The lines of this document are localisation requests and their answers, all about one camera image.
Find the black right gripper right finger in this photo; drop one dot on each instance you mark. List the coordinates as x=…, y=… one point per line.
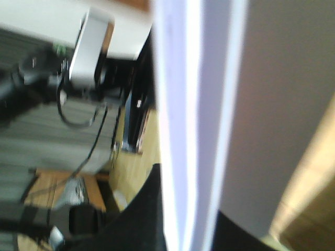
x=240, y=232

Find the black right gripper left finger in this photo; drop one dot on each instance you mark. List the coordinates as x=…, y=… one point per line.
x=138, y=227

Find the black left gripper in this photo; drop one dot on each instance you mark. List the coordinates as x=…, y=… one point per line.
x=113, y=80

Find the white paper sheets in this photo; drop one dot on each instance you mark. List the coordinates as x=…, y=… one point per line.
x=246, y=118

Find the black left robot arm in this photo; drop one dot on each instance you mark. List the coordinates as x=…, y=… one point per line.
x=43, y=75

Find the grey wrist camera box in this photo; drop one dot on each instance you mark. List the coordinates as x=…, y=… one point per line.
x=91, y=49

